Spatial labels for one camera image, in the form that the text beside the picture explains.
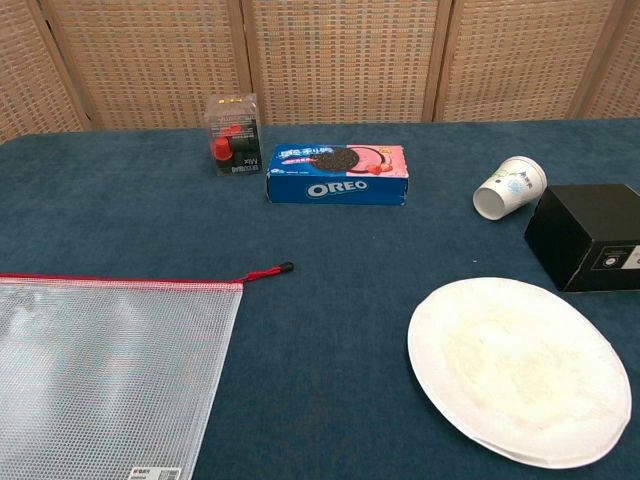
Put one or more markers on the clear mesh zipper pouch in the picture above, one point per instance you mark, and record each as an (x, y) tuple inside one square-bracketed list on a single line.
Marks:
[(100, 375)]

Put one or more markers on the blue Oreo cookie box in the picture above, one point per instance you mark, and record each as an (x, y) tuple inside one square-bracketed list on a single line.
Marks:
[(340, 190)]

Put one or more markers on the blue table cloth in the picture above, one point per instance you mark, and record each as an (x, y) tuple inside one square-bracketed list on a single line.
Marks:
[(325, 300)]

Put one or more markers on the black capsule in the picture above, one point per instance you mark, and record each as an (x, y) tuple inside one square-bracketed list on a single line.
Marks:
[(245, 145)]

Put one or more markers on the red capsule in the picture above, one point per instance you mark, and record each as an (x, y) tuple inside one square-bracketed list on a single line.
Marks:
[(222, 150)]

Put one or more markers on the clear plastic capsule box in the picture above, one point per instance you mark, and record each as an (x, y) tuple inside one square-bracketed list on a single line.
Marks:
[(235, 117)]

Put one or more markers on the white paper cup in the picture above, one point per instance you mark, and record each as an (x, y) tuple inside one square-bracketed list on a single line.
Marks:
[(515, 185)]

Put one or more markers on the white paper plate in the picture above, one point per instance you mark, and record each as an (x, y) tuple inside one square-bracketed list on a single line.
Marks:
[(520, 370)]

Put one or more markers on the black cardboard box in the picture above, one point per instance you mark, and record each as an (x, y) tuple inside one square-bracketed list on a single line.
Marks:
[(575, 235)]

